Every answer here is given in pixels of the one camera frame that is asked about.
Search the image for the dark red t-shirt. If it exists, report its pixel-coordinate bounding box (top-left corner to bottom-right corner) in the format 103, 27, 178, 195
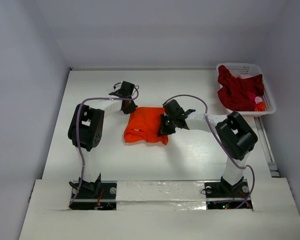
217, 65, 265, 112

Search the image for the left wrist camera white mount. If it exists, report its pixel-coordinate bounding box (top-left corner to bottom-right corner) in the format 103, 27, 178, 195
113, 82, 122, 92

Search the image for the white plastic laundry basket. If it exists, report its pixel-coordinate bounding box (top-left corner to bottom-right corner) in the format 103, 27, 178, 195
216, 62, 276, 117

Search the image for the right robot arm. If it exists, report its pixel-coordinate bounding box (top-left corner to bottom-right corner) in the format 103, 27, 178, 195
158, 99, 258, 196

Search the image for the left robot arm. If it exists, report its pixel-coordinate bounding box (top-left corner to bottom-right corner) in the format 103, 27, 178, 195
67, 81, 139, 198

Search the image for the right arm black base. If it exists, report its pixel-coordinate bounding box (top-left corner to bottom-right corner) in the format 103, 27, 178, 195
200, 180, 253, 210

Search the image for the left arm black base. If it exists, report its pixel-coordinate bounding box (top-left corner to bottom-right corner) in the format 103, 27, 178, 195
69, 181, 117, 211

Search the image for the orange t-shirt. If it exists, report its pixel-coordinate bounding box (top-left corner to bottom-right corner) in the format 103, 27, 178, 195
123, 107, 169, 145

